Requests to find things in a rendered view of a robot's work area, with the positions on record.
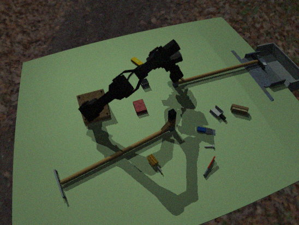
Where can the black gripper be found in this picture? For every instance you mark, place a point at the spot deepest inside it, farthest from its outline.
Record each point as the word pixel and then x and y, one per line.
pixel 176 74

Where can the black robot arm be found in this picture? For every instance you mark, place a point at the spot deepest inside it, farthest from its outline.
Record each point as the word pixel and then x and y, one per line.
pixel 121 87

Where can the blue-handled knife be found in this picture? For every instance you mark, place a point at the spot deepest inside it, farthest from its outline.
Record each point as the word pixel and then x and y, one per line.
pixel 206 130

